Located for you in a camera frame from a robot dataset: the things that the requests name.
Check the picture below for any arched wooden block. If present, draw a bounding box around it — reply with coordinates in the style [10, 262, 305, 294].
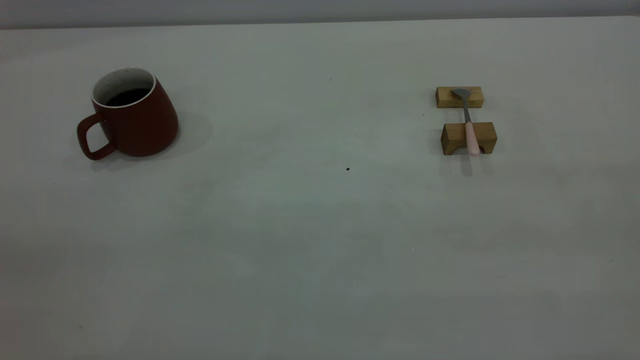
[440, 121, 498, 156]

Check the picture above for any flat rectangular wooden block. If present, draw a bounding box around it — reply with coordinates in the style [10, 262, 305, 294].
[435, 86, 485, 109]

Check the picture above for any red ceramic cup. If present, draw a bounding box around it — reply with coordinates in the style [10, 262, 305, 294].
[76, 67, 180, 161]

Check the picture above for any pink handled metal spoon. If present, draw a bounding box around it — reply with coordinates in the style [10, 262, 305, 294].
[451, 88, 481, 157]

